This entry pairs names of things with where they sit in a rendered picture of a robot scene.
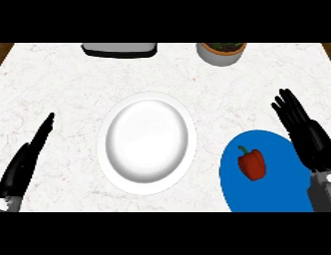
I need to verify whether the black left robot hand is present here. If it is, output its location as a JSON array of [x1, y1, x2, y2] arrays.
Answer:
[[0, 112, 56, 199]]

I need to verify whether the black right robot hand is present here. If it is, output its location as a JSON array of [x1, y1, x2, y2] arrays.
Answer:
[[271, 88, 331, 173]]

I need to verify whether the red bell pepper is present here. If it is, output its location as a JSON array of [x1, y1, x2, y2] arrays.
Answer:
[[237, 144, 268, 182]]

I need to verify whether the blue plate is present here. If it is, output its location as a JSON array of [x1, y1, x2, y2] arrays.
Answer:
[[219, 129, 317, 213]]

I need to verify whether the white oval plate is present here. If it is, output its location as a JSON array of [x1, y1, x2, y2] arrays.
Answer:
[[96, 92, 198, 196]]

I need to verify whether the grey potted plant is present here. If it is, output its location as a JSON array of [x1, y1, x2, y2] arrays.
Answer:
[[195, 43, 249, 68]]

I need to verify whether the grey and black appliance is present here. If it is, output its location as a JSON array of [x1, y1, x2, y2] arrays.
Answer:
[[82, 43, 160, 60]]

